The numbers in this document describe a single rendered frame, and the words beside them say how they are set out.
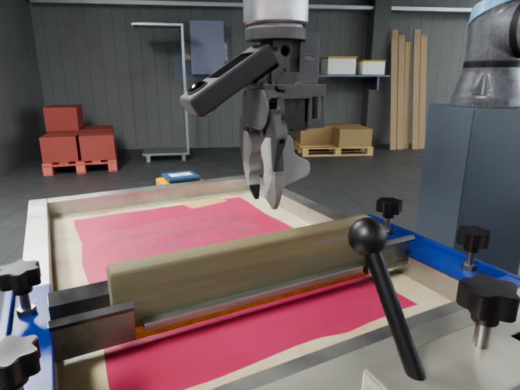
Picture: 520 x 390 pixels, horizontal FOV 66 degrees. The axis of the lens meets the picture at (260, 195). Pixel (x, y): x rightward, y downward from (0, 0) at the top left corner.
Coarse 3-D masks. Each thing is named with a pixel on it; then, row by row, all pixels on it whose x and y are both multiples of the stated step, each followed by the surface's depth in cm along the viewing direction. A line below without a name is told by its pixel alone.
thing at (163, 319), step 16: (320, 272) 58; (336, 272) 58; (352, 272) 59; (272, 288) 54; (288, 288) 54; (208, 304) 50; (224, 304) 50; (240, 304) 51; (144, 320) 46; (160, 320) 47; (176, 320) 47
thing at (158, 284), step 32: (320, 224) 58; (160, 256) 48; (192, 256) 48; (224, 256) 50; (256, 256) 52; (288, 256) 54; (320, 256) 57; (352, 256) 60; (128, 288) 45; (160, 288) 47; (192, 288) 49; (224, 288) 51; (256, 288) 53
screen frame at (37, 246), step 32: (128, 192) 100; (160, 192) 104; (192, 192) 108; (224, 192) 112; (288, 192) 100; (32, 224) 78; (32, 256) 64; (448, 288) 58; (416, 320) 47; (320, 352) 42; (224, 384) 38; (256, 384) 37
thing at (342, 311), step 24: (264, 216) 93; (336, 288) 62; (360, 288) 62; (264, 312) 55; (288, 312) 55; (312, 312) 55; (336, 312) 55; (360, 312) 55; (384, 312) 55; (288, 336) 50; (312, 336) 50
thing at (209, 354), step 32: (96, 224) 88; (128, 224) 88; (96, 256) 72; (224, 320) 53; (256, 320) 53; (128, 352) 47; (160, 352) 47; (192, 352) 47; (224, 352) 47; (256, 352) 47; (128, 384) 42; (160, 384) 42; (192, 384) 42
